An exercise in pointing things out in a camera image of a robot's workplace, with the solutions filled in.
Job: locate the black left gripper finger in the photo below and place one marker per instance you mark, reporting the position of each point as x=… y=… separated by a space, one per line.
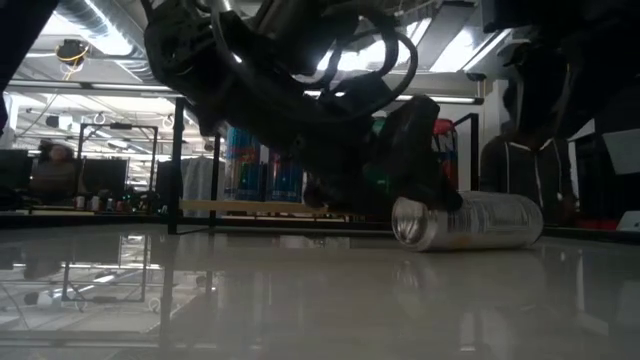
x=415 y=150
x=345 y=185

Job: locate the red Fanta can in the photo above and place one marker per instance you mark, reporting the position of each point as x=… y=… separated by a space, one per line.
x=447 y=150

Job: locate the green soda can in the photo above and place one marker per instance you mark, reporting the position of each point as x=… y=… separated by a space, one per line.
x=377 y=125

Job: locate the blue silver Red Bull can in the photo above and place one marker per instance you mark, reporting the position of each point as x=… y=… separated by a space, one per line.
x=242 y=145
x=286 y=180

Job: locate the silver Celsius can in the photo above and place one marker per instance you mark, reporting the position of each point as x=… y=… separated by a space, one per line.
x=490 y=222

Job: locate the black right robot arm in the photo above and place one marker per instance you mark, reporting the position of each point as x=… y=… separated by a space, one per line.
x=575 y=15

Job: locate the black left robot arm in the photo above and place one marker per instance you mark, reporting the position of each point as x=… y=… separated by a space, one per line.
x=210 y=75

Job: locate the white board panel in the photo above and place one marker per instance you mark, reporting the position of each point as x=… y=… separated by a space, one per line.
x=622 y=150

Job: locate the white glossy table mat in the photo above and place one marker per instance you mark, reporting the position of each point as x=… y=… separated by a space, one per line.
x=320 y=310

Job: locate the white hanging cloth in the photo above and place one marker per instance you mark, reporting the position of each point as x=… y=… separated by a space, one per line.
x=197 y=185

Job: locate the black monitor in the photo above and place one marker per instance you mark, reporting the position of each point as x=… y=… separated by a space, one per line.
x=105 y=175
x=15 y=170

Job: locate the black round ceiling device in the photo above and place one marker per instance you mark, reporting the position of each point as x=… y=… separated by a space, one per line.
x=72 y=51

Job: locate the dark background desk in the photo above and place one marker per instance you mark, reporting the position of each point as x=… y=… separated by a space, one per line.
x=50 y=216

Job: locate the wooden shelf with black frame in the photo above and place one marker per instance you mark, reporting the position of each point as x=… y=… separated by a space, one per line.
x=240 y=206

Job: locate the long corrugated silver duct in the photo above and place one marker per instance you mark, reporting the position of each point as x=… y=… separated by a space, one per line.
x=100 y=20

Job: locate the black background frame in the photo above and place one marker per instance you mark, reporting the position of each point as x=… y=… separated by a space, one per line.
x=82 y=145

